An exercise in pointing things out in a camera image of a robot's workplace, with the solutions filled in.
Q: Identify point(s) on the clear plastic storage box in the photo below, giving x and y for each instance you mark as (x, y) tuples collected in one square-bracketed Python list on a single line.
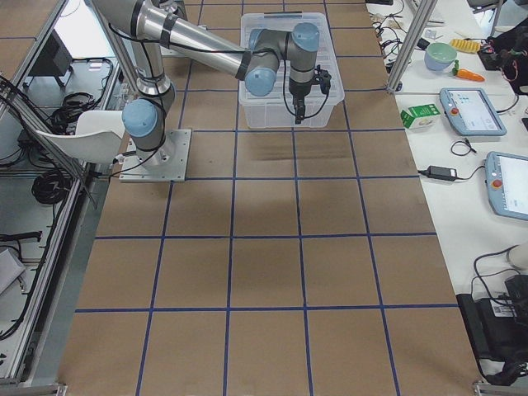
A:
[(275, 109)]

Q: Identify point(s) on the green white carton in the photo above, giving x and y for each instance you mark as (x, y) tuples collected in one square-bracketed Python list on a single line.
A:
[(422, 116)]

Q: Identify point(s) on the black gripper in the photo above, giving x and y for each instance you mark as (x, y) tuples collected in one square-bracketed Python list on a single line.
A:
[(296, 91)]

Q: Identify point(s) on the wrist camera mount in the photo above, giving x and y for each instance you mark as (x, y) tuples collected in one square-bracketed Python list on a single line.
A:
[(322, 78)]

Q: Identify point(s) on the black power adapter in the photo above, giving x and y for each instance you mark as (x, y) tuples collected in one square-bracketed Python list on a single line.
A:
[(442, 173)]

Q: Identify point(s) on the white chair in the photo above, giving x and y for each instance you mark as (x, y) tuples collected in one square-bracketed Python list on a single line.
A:
[(97, 137)]

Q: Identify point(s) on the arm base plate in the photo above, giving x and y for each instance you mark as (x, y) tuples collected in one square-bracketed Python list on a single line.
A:
[(167, 164)]

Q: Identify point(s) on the aluminium frame post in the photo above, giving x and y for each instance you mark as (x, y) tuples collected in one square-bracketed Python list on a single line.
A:
[(415, 31)]

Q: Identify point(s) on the teach pendant tablet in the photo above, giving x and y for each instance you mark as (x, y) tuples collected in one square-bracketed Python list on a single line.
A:
[(506, 181), (470, 112)]

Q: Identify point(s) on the toy carrot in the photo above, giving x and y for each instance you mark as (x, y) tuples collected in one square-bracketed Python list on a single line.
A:
[(466, 74)]

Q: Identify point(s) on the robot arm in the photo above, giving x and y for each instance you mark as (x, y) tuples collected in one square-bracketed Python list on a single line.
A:
[(150, 28)]

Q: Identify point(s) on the green bowl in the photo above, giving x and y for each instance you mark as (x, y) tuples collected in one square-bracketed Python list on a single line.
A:
[(439, 56)]

